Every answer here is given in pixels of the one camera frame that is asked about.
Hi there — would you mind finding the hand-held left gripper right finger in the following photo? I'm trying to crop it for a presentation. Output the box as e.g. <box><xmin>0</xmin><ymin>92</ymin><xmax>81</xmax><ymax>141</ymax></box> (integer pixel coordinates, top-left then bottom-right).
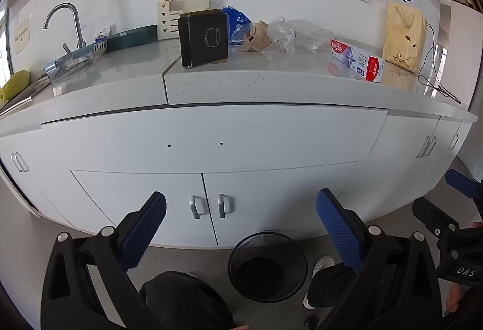
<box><xmin>316</xmin><ymin>188</ymin><xmax>444</xmax><ymax>330</ymax></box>

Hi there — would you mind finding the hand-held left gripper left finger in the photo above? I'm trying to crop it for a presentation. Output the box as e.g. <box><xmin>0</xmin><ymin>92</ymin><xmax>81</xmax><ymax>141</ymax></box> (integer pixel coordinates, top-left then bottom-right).
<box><xmin>40</xmin><ymin>191</ymin><xmax>167</xmax><ymax>330</ymax></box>

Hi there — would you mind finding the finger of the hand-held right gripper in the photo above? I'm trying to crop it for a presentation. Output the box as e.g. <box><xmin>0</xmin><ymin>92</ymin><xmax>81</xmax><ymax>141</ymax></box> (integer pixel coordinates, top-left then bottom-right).
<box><xmin>411</xmin><ymin>197</ymin><xmax>463</xmax><ymax>240</ymax></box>
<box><xmin>444</xmin><ymin>169</ymin><xmax>483</xmax><ymax>198</ymax></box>

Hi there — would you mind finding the black mesh wastebasket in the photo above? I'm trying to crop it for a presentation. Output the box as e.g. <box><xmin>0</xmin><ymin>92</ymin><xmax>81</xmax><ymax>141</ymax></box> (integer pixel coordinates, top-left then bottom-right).
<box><xmin>227</xmin><ymin>232</ymin><xmax>309</xmax><ymax>303</ymax></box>

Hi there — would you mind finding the large clear plastic bag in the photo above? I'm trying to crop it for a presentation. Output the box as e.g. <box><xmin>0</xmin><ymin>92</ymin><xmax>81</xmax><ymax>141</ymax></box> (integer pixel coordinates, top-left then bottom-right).
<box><xmin>290</xmin><ymin>19</ymin><xmax>333</xmax><ymax>53</ymax></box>

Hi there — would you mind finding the person's right hand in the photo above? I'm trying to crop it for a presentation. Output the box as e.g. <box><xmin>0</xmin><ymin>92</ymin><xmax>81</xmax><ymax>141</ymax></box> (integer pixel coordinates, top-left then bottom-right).
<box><xmin>444</xmin><ymin>282</ymin><xmax>465</xmax><ymax>316</ymax></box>

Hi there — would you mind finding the white right shoe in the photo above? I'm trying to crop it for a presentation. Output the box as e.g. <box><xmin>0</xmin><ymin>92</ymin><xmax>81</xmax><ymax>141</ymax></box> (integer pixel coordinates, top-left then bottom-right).
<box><xmin>303</xmin><ymin>255</ymin><xmax>335</xmax><ymax>310</ymax></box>

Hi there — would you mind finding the person's right leg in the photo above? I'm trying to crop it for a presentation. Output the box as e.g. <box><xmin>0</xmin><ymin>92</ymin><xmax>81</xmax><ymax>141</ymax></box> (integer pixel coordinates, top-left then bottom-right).
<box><xmin>307</xmin><ymin>266</ymin><xmax>363</xmax><ymax>330</ymax></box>

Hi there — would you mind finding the person's leg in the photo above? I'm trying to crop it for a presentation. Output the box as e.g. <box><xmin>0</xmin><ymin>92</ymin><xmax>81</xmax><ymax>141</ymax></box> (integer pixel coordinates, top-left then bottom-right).
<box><xmin>139</xmin><ymin>270</ymin><xmax>238</xmax><ymax>330</ymax></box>
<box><xmin>307</xmin><ymin>266</ymin><xmax>363</xmax><ymax>330</ymax></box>

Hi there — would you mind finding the person's left leg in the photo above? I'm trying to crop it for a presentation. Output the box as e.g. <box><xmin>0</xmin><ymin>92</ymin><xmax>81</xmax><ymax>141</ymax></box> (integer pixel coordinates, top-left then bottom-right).
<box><xmin>139</xmin><ymin>270</ymin><xmax>238</xmax><ymax>330</ymax></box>

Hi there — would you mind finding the white kitchen cabinet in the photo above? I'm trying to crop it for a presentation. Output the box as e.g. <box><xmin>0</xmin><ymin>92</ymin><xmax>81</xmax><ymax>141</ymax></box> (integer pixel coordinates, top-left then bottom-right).
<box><xmin>0</xmin><ymin>104</ymin><xmax>478</xmax><ymax>248</ymax></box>

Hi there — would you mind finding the brown paper bag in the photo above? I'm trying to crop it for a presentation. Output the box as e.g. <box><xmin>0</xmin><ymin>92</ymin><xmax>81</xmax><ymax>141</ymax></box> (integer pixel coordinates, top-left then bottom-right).
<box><xmin>382</xmin><ymin>1</ymin><xmax>428</xmax><ymax>73</ymax></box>

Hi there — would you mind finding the toothpaste box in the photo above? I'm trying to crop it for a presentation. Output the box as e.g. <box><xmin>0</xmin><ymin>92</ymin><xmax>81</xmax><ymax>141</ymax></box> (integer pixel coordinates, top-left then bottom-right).
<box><xmin>330</xmin><ymin>39</ymin><xmax>386</xmax><ymax>84</ymax></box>

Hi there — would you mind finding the clear plastic container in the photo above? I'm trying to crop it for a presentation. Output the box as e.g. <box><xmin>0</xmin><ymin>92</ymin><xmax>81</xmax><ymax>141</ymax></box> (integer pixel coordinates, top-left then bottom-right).
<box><xmin>44</xmin><ymin>45</ymin><xmax>95</xmax><ymax>84</ymax></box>

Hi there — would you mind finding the green lidded box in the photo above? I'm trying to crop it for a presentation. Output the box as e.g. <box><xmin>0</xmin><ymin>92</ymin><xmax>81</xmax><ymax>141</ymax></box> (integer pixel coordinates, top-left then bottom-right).
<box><xmin>107</xmin><ymin>24</ymin><xmax>158</xmax><ymax>52</ymax></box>

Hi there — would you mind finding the yellow cloth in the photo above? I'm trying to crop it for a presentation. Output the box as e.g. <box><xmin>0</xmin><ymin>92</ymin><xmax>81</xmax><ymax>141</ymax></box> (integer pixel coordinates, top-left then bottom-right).
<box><xmin>0</xmin><ymin>70</ymin><xmax>31</xmax><ymax>102</ymax></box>

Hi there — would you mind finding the black box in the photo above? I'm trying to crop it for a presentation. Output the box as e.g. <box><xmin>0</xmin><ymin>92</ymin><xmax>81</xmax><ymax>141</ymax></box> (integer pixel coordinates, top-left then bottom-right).
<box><xmin>178</xmin><ymin>9</ymin><xmax>230</xmax><ymax>68</ymax></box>

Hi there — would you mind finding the cream desk organizer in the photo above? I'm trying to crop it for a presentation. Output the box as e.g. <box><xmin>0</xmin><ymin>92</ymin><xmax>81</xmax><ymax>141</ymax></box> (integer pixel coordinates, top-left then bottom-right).
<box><xmin>157</xmin><ymin>0</ymin><xmax>210</xmax><ymax>40</ymax></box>

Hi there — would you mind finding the apple snack packet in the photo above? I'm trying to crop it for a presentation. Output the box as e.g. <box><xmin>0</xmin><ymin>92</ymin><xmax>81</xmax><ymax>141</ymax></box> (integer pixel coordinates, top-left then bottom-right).
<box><xmin>237</xmin><ymin>21</ymin><xmax>272</xmax><ymax>52</ymax></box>

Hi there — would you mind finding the steel faucet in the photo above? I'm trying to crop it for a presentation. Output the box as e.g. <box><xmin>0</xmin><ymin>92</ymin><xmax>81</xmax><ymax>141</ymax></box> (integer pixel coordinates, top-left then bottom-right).
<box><xmin>43</xmin><ymin>3</ymin><xmax>87</xmax><ymax>52</ymax></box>

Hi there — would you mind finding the blue plastic bag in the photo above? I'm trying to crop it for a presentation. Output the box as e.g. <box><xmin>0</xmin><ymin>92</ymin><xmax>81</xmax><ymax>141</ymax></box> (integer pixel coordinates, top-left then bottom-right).
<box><xmin>222</xmin><ymin>6</ymin><xmax>253</xmax><ymax>46</ymax></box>

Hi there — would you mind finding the window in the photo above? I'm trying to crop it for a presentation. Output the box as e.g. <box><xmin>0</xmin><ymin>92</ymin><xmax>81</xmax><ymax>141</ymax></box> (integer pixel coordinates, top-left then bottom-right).
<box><xmin>0</xmin><ymin>9</ymin><xmax>10</xmax><ymax>85</ymax></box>

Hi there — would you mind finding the paper wall notice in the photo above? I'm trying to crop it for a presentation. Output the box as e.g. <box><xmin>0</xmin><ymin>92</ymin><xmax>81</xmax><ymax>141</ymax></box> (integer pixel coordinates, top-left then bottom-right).
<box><xmin>14</xmin><ymin>18</ymin><xmax>31</xmax><ymax>55</ymax></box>

